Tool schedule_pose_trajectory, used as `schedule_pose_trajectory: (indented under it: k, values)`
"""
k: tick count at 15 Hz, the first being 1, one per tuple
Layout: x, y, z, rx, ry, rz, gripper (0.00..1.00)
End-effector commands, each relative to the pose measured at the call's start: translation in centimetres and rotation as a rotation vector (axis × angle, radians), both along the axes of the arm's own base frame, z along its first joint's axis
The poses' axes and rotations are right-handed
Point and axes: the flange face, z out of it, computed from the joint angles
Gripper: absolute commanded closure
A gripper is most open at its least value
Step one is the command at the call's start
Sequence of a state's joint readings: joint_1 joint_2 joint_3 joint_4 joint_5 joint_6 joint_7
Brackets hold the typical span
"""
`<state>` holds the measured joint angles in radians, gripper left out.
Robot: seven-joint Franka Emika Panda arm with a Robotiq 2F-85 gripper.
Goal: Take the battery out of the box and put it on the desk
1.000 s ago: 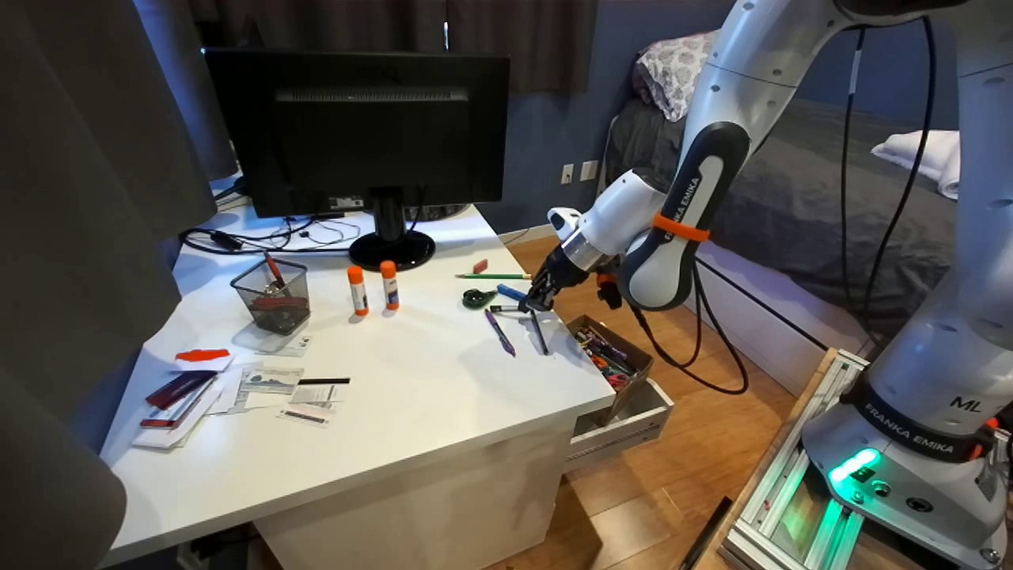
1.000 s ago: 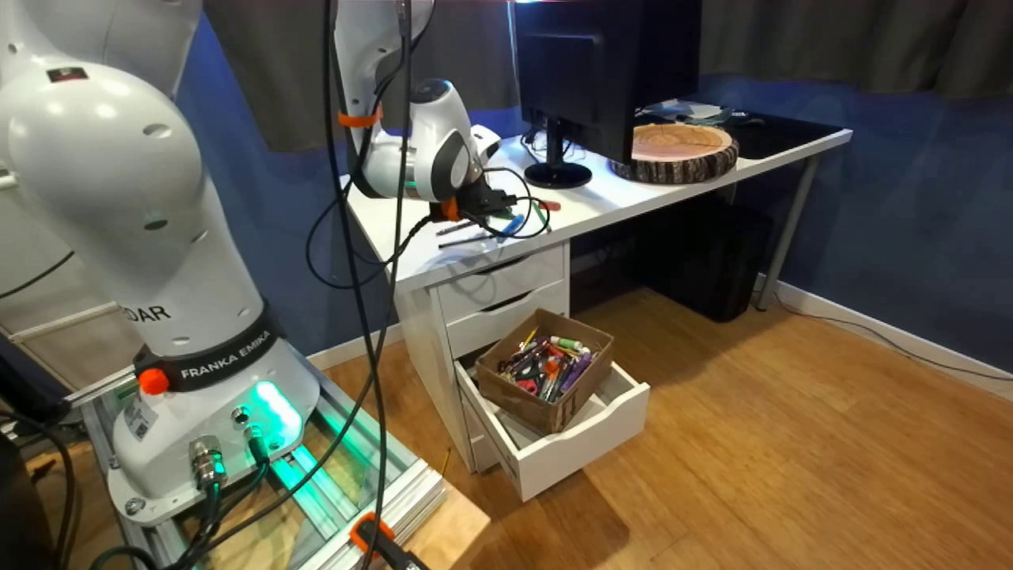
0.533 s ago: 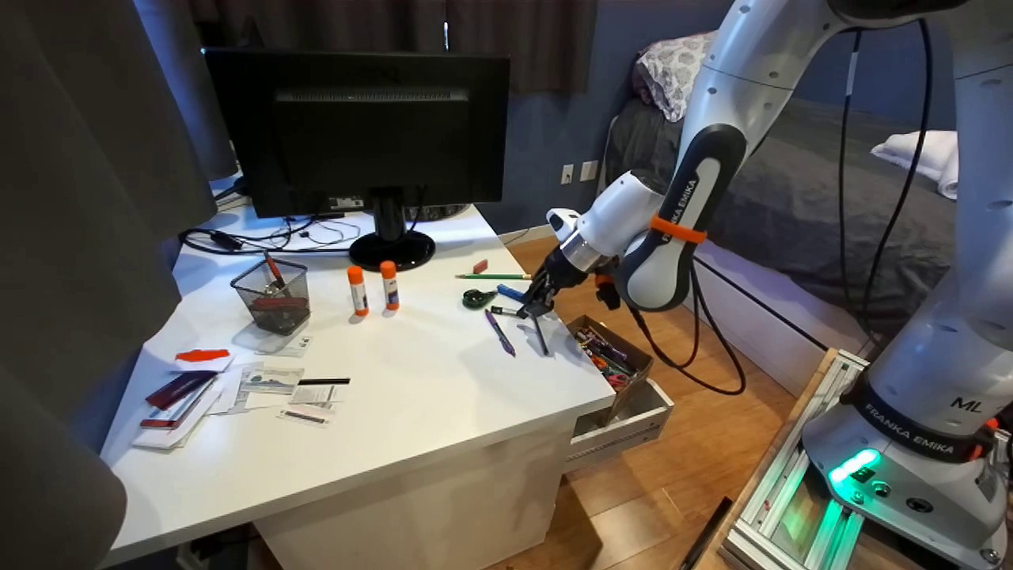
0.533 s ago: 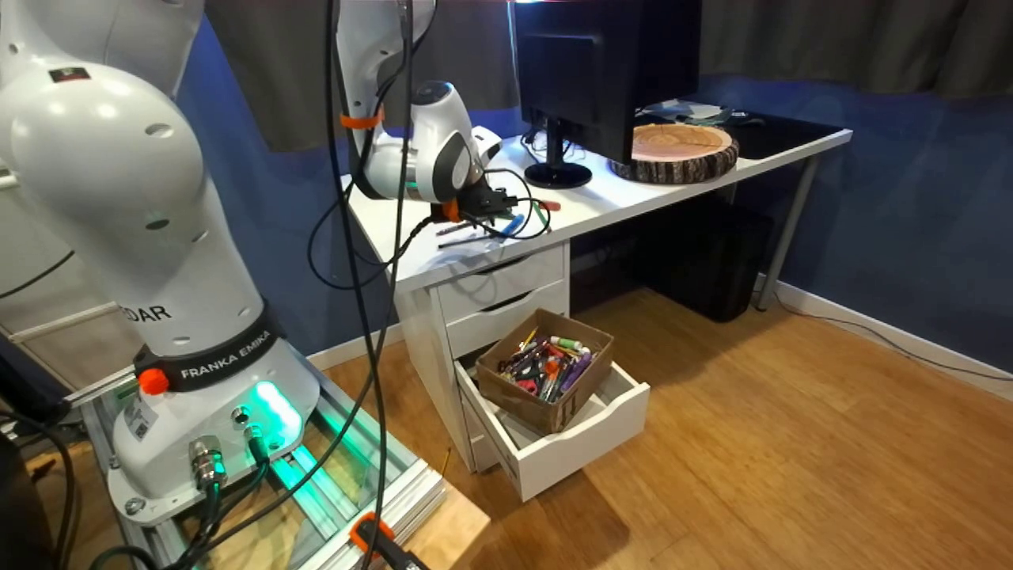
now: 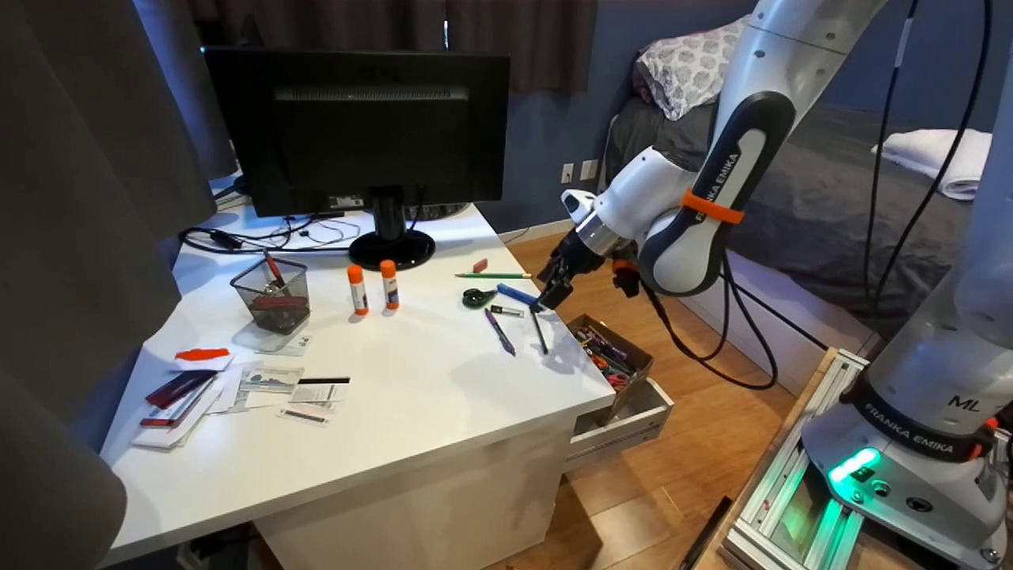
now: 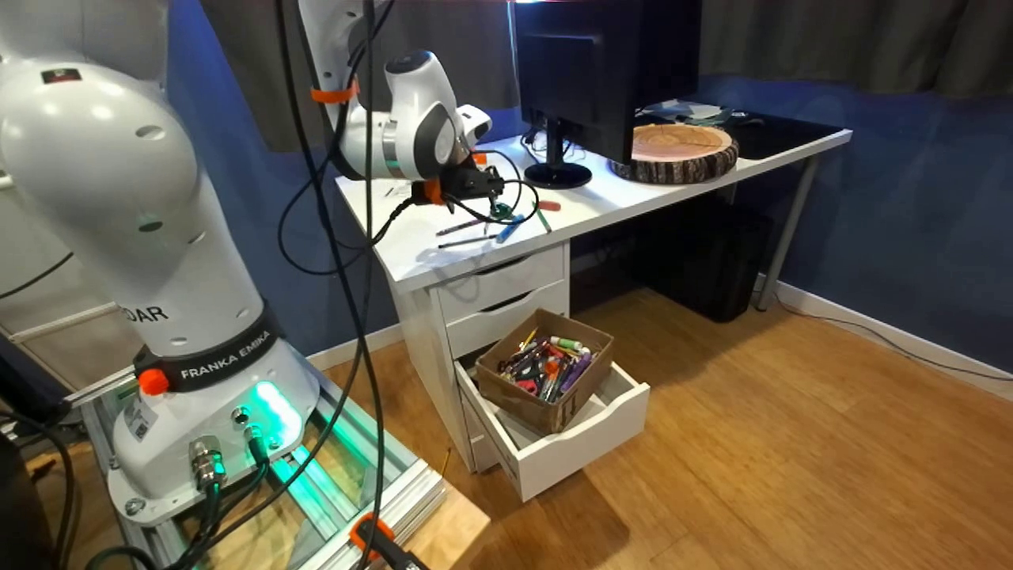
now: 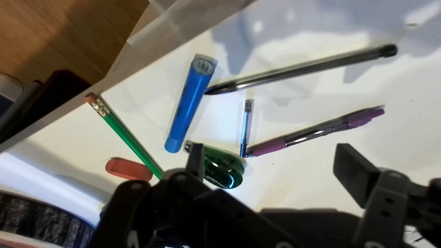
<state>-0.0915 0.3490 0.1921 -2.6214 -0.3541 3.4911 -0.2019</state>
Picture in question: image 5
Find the green pencil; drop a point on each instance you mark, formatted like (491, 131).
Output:
(491, 277)

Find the small orange object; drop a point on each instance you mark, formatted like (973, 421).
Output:
(479, 268)

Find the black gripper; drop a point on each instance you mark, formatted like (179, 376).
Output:
(577, 260)

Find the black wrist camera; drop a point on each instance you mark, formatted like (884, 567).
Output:
(627, 281)

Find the black computer monitor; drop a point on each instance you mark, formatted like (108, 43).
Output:
(358, 138)

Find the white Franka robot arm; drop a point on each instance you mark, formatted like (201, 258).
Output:
(791, 51)

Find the white card black stripe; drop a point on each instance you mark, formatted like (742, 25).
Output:
(315, 399)

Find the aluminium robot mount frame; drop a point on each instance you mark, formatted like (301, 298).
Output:
(786, 518)

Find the white drawer cabinet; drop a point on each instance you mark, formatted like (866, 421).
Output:
(423, 518)

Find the plain white pillow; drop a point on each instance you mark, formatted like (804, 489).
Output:
(937, 160)

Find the orange capped glue stick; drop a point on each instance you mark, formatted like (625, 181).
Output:
(391, 290)
(358, 295)

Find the dark slim pen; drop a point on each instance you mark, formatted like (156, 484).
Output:
(539, 335)

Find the white open drawer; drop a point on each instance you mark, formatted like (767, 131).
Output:
(622, 429)

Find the black mesh pen cup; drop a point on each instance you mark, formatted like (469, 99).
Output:
(277, 312)

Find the orange utility knife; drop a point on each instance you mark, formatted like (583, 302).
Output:
(201, 357)

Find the white wall outlet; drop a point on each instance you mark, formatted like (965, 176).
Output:
(587, 170)
(567, 173)

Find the white paper slip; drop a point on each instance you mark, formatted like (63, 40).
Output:
(269, 384)

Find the red and black booklet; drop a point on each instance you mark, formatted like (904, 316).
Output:
(179, 389)

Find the white notepad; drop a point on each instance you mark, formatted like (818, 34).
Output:
(185, 415)

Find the grey patterned pillow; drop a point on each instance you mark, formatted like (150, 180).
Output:
(686, 67)

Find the dark covered bed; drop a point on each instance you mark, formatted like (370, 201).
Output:
(825, 209)

